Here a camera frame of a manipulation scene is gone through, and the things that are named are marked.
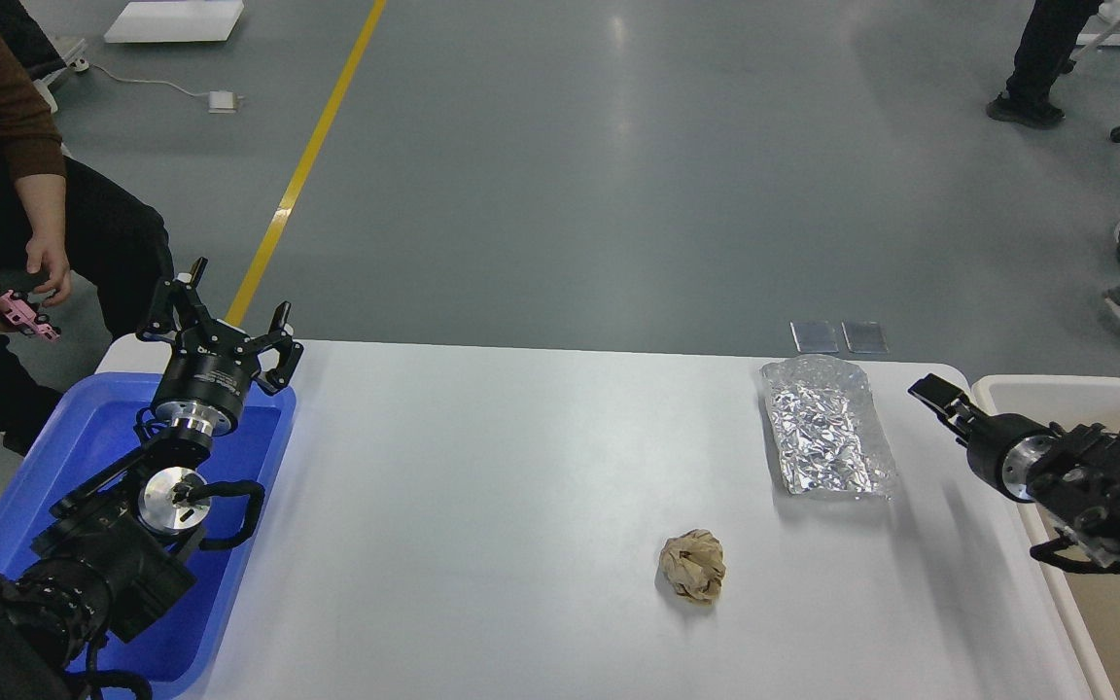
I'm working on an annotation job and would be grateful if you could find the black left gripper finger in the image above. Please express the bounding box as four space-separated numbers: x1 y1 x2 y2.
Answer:
137 258 215 342
246 301 305 396

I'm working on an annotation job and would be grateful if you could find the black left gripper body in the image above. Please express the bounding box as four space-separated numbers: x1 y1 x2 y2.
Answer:
151 327 254 436

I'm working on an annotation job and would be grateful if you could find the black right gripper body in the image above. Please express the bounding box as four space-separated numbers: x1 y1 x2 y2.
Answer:
964 413 1060 504

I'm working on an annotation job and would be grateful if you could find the silver foil bag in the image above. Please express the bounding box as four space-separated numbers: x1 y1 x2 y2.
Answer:
759 354 898 500

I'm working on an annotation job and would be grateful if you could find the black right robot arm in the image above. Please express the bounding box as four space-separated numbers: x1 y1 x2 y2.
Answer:
908 375 1120 576

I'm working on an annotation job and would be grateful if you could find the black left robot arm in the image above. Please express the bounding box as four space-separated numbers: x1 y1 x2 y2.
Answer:
0 258 304 699

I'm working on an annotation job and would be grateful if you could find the right metal floor plate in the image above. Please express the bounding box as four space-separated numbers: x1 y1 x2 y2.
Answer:
841 321 892 355

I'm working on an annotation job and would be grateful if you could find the metal floor plate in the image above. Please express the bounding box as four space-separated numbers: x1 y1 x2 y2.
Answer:
841 321 892 355
788 321 841 355

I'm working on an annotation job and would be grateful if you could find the left metal floor plate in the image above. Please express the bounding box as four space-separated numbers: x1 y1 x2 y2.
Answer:
788 321 841 355

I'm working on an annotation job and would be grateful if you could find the pink handheld device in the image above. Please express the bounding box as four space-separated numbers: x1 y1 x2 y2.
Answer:
0 291 60 342

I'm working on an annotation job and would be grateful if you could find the seated person brown sweater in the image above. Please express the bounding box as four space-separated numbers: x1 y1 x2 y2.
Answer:
0 0 176 456

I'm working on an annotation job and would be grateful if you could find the blue plastic bin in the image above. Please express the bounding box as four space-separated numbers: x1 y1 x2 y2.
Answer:
0 371 298 698

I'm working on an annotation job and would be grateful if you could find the white flat floor base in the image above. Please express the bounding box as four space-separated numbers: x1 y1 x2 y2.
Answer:
103 1 245 44

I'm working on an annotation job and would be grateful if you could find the crumpled brown paper ball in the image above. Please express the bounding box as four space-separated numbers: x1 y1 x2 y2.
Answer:
657 529 727 606

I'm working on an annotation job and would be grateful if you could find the person in black trousers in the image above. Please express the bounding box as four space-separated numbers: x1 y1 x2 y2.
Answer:
984 1 1102 129

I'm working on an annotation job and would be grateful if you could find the white power adapter with cable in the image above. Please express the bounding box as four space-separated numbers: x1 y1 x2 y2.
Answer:
68 58 243 115

